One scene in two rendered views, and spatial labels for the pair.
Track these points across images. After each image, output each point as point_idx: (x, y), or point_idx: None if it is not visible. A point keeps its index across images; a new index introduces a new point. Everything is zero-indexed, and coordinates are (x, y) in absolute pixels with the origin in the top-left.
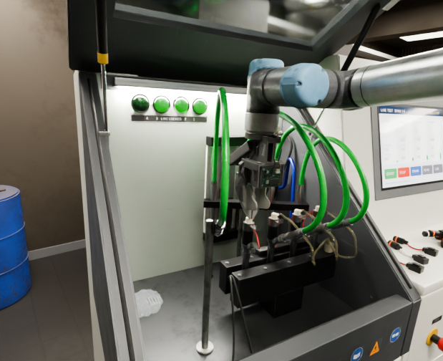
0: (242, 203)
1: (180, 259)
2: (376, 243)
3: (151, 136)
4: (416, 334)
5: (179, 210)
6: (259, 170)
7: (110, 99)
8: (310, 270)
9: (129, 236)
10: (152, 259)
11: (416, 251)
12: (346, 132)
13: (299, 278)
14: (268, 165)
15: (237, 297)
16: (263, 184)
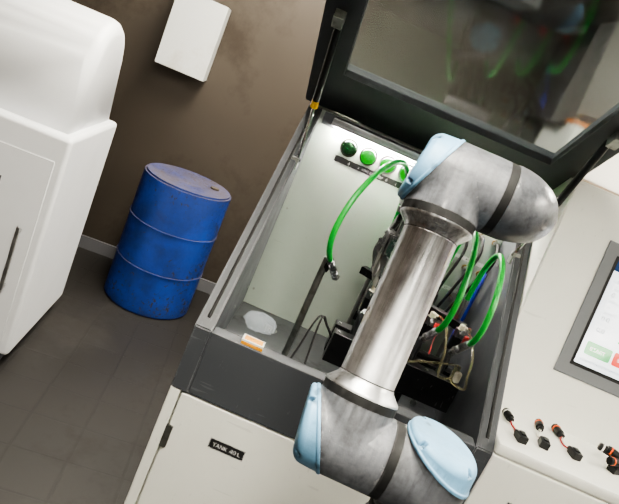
0: (372, 268)
1: (318, 320)
2: (488, 383)
3: (345, 181)
4: (475, 497)
5: (341, 267)
6: (387, 238)
7: (324, 134)
8: (417, 381)
9: (283, 265)
10: (292, 301)
11: (559, 445)
12: (545, 268)
13: (399, 379)
14: (397, 238)
15: (326, 348)
16: (388, 253)
